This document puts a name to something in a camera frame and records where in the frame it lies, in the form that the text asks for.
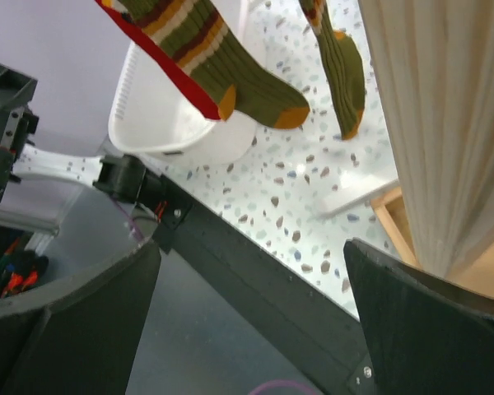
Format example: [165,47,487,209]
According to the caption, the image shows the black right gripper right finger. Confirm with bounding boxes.
[343,239,494,394]

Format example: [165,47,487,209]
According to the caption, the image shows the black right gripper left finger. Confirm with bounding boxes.
[0,240,161,394]

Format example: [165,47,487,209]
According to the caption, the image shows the green striped sock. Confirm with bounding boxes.
[300,0,366,141]
[121,0,310,130]

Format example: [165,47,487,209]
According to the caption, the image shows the red Christmas sock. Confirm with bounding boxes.
[96,0,221,121]

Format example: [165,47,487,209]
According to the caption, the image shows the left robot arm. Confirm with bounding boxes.
[0,64,165,214]

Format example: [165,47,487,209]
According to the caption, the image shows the wooden rack base tray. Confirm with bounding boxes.
[371,187,494,290]

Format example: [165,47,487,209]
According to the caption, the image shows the white plastic basin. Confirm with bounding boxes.
[108,43,257,167]

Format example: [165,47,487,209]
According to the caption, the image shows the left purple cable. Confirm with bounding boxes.
[109,197,147,244]

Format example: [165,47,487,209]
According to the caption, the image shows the wooden rack post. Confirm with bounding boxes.
[360,0,494,277]

